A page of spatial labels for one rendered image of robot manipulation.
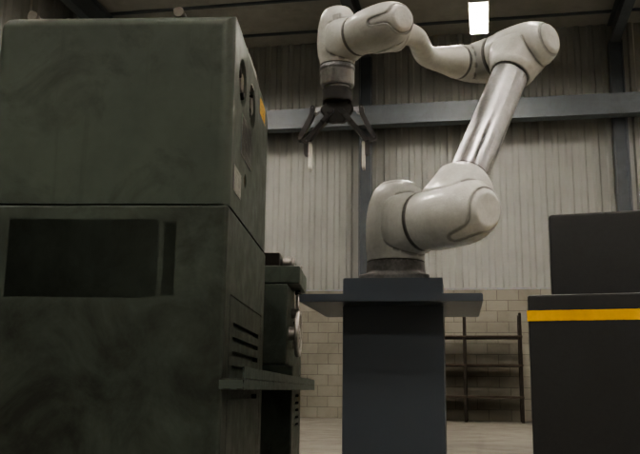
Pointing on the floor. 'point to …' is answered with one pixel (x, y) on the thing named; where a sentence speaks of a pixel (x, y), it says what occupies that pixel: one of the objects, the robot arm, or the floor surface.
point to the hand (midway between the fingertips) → (336, 165)
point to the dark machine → (588, 337)
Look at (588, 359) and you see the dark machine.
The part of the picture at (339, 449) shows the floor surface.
